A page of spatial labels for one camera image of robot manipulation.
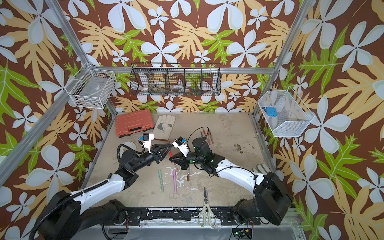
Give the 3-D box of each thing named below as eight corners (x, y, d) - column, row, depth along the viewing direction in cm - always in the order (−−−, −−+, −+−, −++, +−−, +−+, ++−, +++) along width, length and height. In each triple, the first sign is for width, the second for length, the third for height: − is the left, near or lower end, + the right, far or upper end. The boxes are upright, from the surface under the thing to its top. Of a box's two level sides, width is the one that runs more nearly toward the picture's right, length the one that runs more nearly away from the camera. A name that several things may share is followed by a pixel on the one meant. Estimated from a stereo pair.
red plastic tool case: (118, 138, 106) (116, 134, 103) (117, 119, 118) (115, 115, 114) (155, 128, 112) (154, 124, 109) (151, 111, 124) (150, 107, 120)
